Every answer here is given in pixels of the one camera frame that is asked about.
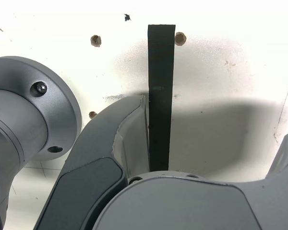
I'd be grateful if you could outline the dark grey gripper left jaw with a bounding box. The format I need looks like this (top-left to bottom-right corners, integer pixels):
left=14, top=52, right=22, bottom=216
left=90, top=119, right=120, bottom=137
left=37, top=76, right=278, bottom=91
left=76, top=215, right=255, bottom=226
left=35, top=94, right=151, bottom=230

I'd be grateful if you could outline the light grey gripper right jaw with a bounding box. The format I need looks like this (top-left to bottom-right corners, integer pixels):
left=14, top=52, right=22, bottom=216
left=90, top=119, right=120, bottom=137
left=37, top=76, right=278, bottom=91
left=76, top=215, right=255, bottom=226
left=92, top=126, right=288, bottom=230

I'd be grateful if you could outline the black tape strip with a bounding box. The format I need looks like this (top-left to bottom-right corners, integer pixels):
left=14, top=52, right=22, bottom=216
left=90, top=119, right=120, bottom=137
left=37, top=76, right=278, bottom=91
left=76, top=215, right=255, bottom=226
left=147, top=23, right=177, bottom=172

